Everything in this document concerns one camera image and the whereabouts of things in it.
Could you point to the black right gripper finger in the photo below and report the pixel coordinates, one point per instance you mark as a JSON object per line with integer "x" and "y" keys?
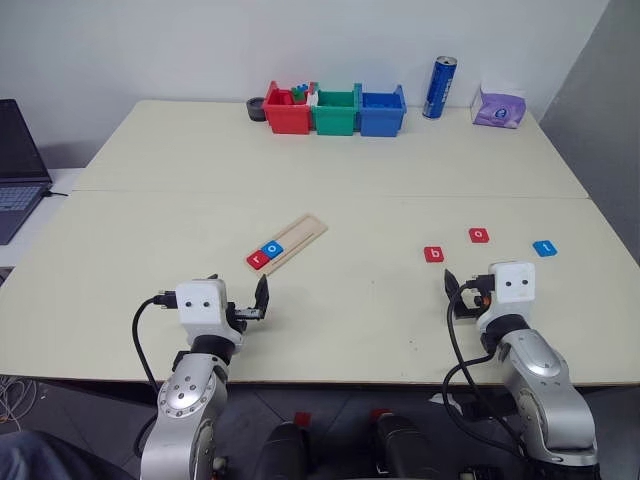
{"x": 451, "y": 286}

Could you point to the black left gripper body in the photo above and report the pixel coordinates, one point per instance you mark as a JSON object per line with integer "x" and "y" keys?
{"x": 246, "y": 315}

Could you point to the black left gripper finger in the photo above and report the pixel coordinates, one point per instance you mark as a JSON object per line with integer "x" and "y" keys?
{"x": 215, "y": 276}
{"x": 263, "y": 297}

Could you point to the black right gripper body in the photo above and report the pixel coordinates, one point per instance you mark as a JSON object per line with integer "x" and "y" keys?
{"x": 465, "y": 306}

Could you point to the red letter tile b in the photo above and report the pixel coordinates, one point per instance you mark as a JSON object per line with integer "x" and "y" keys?
{"x": 434, "y": 254}

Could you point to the red letter tile o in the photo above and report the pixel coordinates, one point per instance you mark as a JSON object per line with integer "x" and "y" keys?
{"x": 479, "y": 235}

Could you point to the wooden tile holder strip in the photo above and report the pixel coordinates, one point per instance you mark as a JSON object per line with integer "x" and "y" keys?
{"x": 300, "y": 235}

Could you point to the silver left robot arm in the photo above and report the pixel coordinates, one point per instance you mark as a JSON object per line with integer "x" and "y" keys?
{"x": 185, "y": 400}

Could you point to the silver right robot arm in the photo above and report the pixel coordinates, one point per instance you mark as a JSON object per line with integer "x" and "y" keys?
{"x": 545, "y": 390}

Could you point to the red letter tile r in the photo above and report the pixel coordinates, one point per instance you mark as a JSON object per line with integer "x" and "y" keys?
{"x": 257, "y": 260}

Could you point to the blue letter tile o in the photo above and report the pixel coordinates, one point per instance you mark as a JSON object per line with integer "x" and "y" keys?
{"x": 272, "y": 249}

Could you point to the blue letter tile t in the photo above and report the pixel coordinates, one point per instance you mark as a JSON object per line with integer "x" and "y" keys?
{"x": 544, "y": 248}

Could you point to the white paper scrap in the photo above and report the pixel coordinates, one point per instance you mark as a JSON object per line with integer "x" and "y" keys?
{"x": 442, "y": 400}

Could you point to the red tab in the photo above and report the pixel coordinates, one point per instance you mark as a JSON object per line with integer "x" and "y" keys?
{"x": 381, "y": 413}
{"x": 302, "y": 419}

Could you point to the dark rounded shape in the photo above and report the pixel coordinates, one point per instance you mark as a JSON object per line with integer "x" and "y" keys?
{"x": 405, "y": 447}
{"x": 282, "y": 452}

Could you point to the black round holder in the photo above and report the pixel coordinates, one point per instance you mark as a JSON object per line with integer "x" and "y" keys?
{"x": 254, "y": 110}

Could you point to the red plastic bin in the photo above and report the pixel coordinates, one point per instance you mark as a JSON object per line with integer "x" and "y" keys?
{"x": 287, "y": 117}

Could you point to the purple tissue pack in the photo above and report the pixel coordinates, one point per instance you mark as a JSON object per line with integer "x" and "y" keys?
{"x": 500, "y": 112}

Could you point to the blue plastic bin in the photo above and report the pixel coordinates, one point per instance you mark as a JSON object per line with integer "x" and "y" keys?
{"x": 380, "y": 117}

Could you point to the white side table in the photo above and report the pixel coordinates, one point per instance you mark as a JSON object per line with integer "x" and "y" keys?
{"x": 55, "y": 180}

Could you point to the green plastic bin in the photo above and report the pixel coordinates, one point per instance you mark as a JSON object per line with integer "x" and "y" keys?
{"x": 334, "y": 117}

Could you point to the blue drink can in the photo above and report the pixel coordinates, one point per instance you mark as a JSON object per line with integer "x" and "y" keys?
{"x": 439, "y": 90}

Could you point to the green toy brick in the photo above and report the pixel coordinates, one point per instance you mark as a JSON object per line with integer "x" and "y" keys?
{"x": 299, "y": 95}

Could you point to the white piece between bins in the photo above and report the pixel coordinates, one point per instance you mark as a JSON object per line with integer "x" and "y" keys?
{"x": 313, "y": 97}

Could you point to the dark laptop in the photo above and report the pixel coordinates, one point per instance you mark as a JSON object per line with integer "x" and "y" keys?
{"x": 17, "y": 170}

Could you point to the blue cloth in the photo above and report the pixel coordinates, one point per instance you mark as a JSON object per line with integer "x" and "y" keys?
{"x": 45, "y": 457}

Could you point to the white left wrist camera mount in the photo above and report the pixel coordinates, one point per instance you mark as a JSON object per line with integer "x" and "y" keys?
{"x": 202, "y": 305}

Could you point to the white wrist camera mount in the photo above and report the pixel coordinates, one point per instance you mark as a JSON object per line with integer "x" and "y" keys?
{"x": 512, "y": 282}
{"x": 202, "y": 305}

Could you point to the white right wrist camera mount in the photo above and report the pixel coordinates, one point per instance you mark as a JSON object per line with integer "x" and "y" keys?
{"x": 512, "y": 282}

